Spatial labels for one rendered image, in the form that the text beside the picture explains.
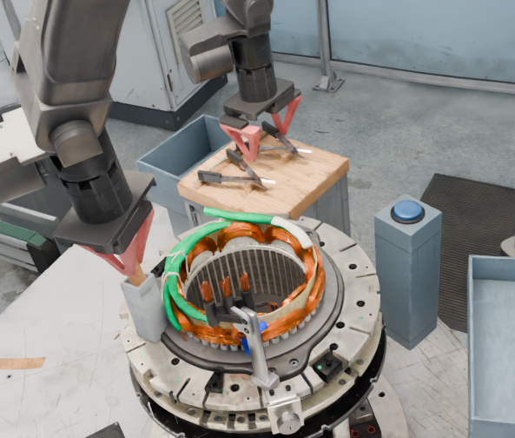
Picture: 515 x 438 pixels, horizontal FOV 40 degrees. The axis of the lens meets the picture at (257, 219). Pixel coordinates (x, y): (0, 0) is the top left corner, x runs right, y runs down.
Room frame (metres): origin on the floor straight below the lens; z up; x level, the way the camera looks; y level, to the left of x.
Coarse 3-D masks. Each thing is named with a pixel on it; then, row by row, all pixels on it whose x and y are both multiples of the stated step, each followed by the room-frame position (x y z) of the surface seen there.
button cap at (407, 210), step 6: (396, 204) 0.79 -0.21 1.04; (402, 204) 0.79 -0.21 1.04; (408, 204) 0.79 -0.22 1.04; (414, 204) 0.79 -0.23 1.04; (396, 210) 0.78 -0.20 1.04; (402, 210) 0.78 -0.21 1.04; (408, 210) 0.77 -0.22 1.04; (414, 210) 0.77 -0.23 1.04; (420, 210) 0.77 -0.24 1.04; (396, 216) 0.78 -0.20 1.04; (402, 216) 0.77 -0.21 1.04; (408, 216) 0.76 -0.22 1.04; (414, 216) 0.76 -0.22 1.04
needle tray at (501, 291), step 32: (480, 256) 0.64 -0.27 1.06; (480, 288) 0.62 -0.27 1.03; (512, 288) 0.61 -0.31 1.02; (480, 320) 0.57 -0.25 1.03; (512, 320) 0.56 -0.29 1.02; (480, 352) 0.52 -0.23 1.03; (512, 352) 0.51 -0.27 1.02; (480, 384) 0.48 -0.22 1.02; (512, 384) 0.47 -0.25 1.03; (480, 416) 0.44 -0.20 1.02; (512, 416) 0.43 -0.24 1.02
